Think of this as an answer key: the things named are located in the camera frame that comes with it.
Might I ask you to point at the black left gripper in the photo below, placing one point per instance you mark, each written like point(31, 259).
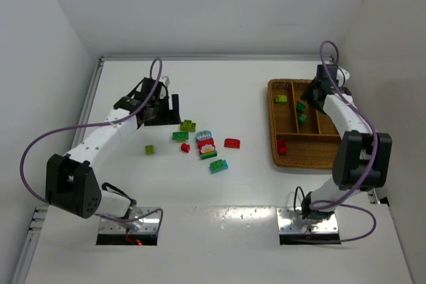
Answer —
point(163, 119)

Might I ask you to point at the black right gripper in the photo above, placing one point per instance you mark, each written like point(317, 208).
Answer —
point(313, 94)

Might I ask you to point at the red curved lego brick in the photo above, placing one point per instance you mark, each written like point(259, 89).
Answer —
point(232, 143)

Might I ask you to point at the red long lego brick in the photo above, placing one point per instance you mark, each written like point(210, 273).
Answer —
point(281, 147)

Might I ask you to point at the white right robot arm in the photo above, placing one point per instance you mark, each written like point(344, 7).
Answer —
point(362, 160)

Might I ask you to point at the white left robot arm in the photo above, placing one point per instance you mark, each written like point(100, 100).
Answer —
point(71, 179)

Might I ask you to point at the lime hollow lego brick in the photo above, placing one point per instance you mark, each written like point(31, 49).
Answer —
point(188, 126)

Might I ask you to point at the green long lego brick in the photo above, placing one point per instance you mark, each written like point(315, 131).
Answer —
point(180, 136)

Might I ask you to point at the dark green lego in basket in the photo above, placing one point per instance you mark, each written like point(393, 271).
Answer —
point(300, 107)

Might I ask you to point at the small red lego brick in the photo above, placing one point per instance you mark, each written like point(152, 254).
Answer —
point(185, 147)

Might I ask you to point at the lime lego brick in basket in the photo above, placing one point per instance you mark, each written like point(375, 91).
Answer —
point(280, 99)

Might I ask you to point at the red flower picture lego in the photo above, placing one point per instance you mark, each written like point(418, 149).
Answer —
point(206, 146)

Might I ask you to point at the lime square lego brick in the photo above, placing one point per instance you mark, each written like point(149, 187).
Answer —
point(149, 149)

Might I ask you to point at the wicker divided basket tray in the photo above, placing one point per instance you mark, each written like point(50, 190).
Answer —
point(311, 145)

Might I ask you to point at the green flat lego base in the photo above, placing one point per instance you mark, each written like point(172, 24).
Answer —
point(208, 155)

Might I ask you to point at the green and blue lego stack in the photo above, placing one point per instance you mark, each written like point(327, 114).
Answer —
point(218, 166)

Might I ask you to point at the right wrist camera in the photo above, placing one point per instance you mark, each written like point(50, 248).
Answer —
point(341, 76)

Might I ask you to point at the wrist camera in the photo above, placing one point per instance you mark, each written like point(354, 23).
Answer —
point(165, 81)
point(341, 76)

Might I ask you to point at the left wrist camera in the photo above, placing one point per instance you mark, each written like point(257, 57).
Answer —
point(165, 81)

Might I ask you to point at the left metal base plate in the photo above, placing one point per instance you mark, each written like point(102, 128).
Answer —
point(145, 221)

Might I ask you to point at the metal base plate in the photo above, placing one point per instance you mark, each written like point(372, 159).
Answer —
point(290, 223)
point(145, 221)

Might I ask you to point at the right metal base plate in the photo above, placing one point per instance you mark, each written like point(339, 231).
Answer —
point(290, 223)

